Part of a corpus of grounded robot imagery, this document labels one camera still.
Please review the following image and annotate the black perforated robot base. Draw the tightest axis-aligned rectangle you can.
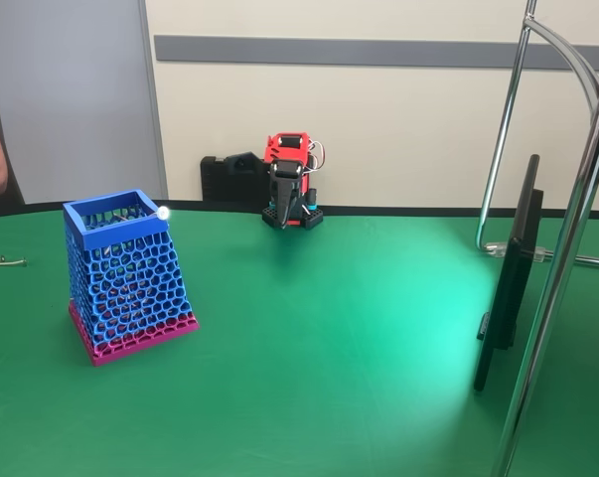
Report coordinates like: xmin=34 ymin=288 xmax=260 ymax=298
xmin=260 ymin=204 xmax=325 ymax=232

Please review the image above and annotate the blue and pink mesh basket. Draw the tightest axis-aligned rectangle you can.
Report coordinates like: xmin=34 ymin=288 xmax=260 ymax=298
xmin=63 ymin=187 xmax=201 ymax=368

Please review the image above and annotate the black plastic tool case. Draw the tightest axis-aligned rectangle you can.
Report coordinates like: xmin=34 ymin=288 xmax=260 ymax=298
xmin=201 ymin=155 xmax=271 ymax=203

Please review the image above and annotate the green cloth with black rim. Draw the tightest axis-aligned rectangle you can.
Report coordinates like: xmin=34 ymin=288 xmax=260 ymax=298
xmin=0 ymin=199 xmax=599 ymax=477

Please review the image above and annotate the clear plastic clamp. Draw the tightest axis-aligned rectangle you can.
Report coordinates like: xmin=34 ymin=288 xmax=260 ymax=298
xmin=483 ymin=239 xmax=554 ymax=263

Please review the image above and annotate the chrome tube stand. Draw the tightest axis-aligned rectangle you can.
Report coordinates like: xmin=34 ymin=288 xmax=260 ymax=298
xmin=475 ymin=0 xmax=599 ymax=477

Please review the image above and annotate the white and red servo cable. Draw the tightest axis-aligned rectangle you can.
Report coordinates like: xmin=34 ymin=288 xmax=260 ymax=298
xmin=302 ymin=140 xmax=331 ymax=176

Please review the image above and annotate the grey wall rail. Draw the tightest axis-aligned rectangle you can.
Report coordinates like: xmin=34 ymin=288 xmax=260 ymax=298
xmin=153 ymin=34 xmax=599 ymax=72

